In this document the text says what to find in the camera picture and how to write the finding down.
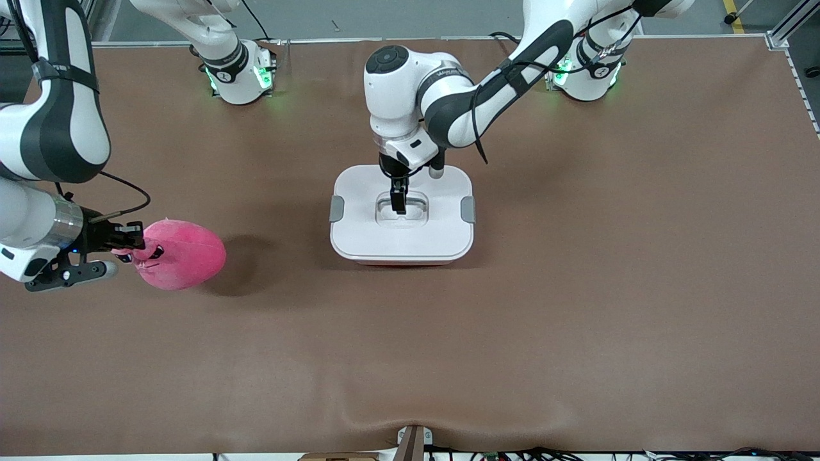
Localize white box lid grey latches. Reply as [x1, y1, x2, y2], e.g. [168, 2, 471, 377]
[329, 165, 476, 262]

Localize pink plush toy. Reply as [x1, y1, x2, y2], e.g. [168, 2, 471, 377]
[112, 219, 227, 291]

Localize pink translucent plastic box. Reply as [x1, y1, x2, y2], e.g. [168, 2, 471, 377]
[351, 256, 457, 267]

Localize brown table mat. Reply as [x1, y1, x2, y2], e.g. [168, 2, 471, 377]
[0, 35, 820, 457]

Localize grey stand leg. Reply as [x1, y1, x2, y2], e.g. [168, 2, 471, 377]
[724, 0, 757, 25]

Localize white table edge rail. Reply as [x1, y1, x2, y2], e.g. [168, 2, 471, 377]
[90, 33, 769, 49]

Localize black right base cable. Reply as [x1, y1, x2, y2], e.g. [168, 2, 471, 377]
[240, 0, 275, 44]

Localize aluminium frame profile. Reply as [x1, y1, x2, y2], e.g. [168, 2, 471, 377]
[82, 0, 106, 44]
[766, 0, 820, 52]

